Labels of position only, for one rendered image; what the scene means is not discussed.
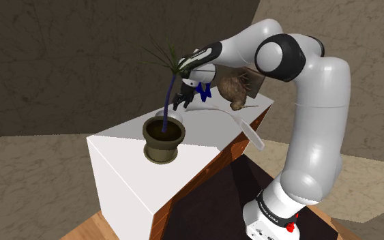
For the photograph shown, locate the brown square board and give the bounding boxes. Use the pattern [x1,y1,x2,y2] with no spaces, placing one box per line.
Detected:
[235,66,267,100]

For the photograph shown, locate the olive potted plant, blue stem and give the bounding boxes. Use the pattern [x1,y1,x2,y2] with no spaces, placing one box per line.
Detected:
[126,33,187,165]

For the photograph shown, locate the long white spoon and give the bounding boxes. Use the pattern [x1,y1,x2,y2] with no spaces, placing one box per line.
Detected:
[184,103,265,152]

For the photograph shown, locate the small white bowl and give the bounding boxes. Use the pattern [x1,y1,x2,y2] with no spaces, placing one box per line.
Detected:
[155,109,184,124]

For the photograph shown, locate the blue figure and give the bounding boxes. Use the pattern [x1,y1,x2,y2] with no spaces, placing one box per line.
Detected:
[195,82,212,103]

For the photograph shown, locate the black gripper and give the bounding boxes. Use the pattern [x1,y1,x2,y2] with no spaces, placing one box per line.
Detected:
[173,82,197,112]

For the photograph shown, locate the brown kiwi bird figure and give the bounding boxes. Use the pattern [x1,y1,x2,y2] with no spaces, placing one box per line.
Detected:
[217,74,260,112]

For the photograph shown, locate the white cabinet with wooden side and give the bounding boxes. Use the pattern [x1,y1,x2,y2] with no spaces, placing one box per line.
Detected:
[86,89,275,240]

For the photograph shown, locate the dark robot stand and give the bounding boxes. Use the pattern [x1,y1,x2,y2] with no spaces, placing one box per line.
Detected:
[160,153,341,240]

